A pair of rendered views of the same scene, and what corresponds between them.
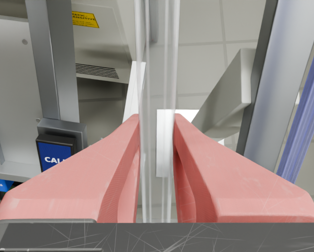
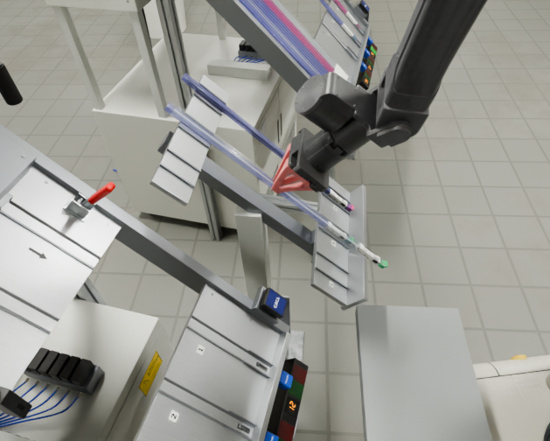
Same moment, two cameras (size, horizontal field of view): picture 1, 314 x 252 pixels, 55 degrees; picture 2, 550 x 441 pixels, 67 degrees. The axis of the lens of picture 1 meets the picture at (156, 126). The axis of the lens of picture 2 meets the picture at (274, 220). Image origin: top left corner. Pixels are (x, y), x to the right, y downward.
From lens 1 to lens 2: 64 cm
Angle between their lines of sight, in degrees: 42
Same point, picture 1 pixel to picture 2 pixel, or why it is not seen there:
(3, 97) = (234, 331)
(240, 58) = (239, 215)
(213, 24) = not seen: hidden behind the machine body
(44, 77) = (232, 291)
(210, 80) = not seen: hidden behind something
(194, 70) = not seen: hidden behind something
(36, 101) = (240, 311)
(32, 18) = (206, 276)
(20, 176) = (282, 348)
